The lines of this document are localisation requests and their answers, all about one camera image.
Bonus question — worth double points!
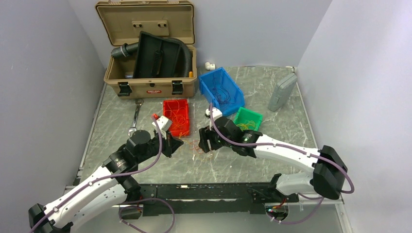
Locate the blue plastic bin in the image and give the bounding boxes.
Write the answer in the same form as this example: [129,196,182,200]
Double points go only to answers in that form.
[198,67,245,117]

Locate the black corrugated hose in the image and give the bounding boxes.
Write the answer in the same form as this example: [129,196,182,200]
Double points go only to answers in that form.
[111,37,193,79]

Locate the black tray insert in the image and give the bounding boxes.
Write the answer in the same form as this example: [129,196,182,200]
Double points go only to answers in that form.
[133,31,181,79]

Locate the grey plastic case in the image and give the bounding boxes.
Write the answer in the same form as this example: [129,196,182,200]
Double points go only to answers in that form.
[268,73,297,112]

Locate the silver combination wrench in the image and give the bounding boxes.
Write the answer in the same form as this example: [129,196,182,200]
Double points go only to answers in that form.
[128,99,144,137]

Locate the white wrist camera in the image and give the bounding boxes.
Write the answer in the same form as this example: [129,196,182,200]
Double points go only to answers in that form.
[205,107,223,120]
[151,114,172,139]

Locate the purple wire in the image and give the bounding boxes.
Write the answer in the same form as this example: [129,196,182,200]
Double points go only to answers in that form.
[210,75,237,105]

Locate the red plastic bin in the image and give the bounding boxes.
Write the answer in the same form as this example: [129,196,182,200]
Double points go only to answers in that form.
[163,99,190,137]

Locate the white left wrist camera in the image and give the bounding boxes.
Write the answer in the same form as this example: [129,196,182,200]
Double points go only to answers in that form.
[151,114,172,139]

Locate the orange yellow purple wires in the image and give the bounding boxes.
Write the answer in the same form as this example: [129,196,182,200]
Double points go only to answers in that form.
[182,138,215,158]

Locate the white pipe elbow fitting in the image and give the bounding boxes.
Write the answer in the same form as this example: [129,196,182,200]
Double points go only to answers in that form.
[205,62,216,71]

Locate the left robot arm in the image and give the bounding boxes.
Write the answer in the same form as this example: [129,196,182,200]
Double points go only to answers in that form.
[28,130,184,233]

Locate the tan open toolbox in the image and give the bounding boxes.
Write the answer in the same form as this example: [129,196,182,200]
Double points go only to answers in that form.
[95,0,197,99]

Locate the green plastic bin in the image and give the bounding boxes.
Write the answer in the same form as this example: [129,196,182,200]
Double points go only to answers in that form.
[233,107,263,131]

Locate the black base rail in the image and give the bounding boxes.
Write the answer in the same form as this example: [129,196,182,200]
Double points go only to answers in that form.
[122,182,299,216]

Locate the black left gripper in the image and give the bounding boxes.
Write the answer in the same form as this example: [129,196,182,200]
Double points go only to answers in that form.
[136,128,184,164]

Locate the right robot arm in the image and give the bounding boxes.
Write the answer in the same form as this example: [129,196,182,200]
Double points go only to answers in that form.
[199,116,354,201]

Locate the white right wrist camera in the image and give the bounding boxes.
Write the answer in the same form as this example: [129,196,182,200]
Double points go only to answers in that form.
[205,107,223,120]

